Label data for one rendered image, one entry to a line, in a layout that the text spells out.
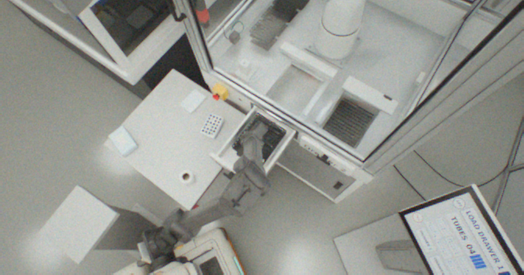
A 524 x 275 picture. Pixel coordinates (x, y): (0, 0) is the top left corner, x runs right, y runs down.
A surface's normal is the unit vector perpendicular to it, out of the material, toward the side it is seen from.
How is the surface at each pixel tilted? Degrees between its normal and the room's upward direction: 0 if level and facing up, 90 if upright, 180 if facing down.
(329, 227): 0
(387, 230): 5
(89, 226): 0
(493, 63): 90
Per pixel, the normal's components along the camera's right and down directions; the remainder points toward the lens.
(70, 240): -0.03, -0.37
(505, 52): -0.58, 0.77
